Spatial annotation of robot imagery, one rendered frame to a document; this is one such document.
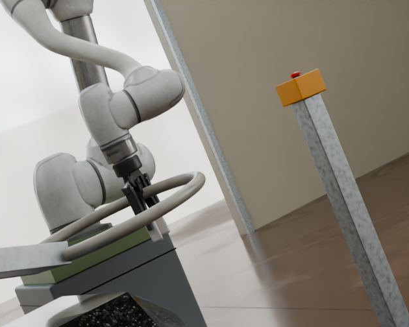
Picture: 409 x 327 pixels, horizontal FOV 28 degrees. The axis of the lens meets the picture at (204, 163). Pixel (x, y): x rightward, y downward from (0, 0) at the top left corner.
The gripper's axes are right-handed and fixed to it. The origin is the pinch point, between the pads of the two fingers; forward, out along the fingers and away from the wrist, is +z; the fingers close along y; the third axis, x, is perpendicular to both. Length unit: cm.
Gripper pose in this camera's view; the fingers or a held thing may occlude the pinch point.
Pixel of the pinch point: (156, 226)
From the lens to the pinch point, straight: 220.5
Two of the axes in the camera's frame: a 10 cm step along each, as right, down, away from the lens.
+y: -3.0, 2.5, -9.2
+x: 8.5, -3.6, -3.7
